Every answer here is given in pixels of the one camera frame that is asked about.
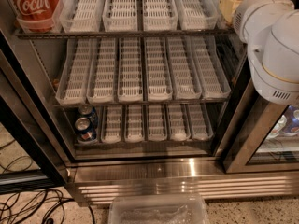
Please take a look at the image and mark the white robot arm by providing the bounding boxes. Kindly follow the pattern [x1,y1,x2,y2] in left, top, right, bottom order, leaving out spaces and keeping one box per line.
[219,0,299,106]

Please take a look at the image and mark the blue Pepsi can front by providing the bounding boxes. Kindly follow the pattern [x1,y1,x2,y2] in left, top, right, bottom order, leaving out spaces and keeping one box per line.
[75,117,96,143]

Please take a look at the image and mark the white can behind glass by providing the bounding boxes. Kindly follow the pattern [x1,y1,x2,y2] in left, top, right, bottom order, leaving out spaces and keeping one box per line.
[267,115,287,139]

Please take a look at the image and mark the stainless steel fridge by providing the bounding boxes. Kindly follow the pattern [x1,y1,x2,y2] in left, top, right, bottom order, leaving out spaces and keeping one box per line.
[0,0,299,206]

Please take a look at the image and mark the clear plastic bin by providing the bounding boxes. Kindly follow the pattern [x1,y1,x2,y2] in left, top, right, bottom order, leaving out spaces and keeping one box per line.
[108,194,210,224]

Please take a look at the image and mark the glass fridge door right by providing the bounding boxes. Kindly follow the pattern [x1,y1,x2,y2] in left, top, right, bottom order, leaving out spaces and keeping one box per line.
[219,58,299,174]

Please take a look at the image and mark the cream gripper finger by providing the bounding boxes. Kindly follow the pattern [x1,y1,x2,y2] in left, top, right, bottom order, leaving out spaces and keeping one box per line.
[219,0,243,24]

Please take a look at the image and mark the open fridge door left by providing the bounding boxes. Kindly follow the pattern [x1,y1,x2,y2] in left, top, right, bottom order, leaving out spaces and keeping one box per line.
[0,35,66,194]

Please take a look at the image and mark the clear tray under cola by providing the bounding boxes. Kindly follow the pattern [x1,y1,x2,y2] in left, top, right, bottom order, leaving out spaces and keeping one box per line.
[17,0,64,34]

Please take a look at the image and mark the blue can behind glass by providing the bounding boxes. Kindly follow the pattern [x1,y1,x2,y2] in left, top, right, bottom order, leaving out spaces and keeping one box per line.
[282,105,299,136]

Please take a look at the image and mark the red Coca-Cola can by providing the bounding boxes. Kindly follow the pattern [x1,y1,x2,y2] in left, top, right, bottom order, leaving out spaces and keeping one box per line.
[5,0,62,34]

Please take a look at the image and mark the blue Pepsi can rear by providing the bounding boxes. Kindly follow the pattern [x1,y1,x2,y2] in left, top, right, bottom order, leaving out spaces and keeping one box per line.
[78,105,98,127]

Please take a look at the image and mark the blue pepsi can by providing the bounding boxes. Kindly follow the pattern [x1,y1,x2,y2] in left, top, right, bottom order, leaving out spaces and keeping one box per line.
[78,105,98,127]
[75,117,96,143]

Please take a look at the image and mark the black floor cables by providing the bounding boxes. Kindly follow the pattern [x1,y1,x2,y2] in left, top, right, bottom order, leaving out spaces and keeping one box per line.
[0,138,96,224]

